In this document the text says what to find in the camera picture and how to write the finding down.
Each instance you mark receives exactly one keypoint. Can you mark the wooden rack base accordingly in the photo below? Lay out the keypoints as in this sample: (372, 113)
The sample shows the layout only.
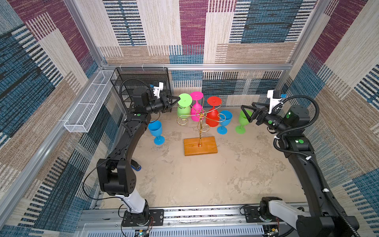
(200, 146)

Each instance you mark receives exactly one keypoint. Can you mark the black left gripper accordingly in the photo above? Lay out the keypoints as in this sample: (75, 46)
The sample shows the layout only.
(165, 104)

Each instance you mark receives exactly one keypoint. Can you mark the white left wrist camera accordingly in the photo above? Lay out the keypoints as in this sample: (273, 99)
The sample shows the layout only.
(156, 90)

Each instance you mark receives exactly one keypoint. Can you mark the black mesh shelf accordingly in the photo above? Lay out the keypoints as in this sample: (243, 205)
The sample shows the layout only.
(125, 80)

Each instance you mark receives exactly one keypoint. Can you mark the red wine glass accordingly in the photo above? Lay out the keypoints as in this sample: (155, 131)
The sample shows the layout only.
(212, 118)

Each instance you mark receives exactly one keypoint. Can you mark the blue stapler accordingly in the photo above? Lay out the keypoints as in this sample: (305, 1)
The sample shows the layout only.
(135, 165)

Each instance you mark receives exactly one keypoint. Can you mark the green wine glass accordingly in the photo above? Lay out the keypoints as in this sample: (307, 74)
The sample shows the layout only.
(243, 121)
(184, 106)

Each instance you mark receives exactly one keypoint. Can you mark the white mesh wall basket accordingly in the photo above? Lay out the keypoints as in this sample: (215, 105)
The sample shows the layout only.
(85, 112)

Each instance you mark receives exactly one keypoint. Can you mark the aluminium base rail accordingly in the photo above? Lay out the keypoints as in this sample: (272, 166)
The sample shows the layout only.
(185, 221)

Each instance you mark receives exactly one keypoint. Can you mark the blue wine glass front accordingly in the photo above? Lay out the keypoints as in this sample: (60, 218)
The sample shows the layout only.
(155, 129)

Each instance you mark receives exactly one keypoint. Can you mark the blue wine glass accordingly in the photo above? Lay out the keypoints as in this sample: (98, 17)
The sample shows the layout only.
(155, 129)
(225, 119)

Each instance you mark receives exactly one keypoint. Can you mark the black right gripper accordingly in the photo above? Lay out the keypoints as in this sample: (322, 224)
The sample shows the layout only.
(263, 113)

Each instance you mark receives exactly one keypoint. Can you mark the green wine glass front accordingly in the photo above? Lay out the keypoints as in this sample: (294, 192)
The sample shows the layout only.
(243, 121)

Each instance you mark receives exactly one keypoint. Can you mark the pink wine glass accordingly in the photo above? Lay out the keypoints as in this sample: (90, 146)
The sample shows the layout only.
(196, 107)

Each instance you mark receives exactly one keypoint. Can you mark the green wine glass back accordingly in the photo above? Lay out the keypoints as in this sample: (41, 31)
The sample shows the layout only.
(184, 106)

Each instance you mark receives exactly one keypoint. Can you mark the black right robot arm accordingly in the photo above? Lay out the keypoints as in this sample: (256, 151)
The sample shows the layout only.
(326, 217)

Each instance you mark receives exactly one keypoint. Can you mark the gold wire glass rack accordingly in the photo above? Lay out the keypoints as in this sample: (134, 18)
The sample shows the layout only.
(201, 127)

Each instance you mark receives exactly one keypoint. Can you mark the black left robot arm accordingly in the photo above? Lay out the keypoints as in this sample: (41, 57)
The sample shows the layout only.
(116, 174)

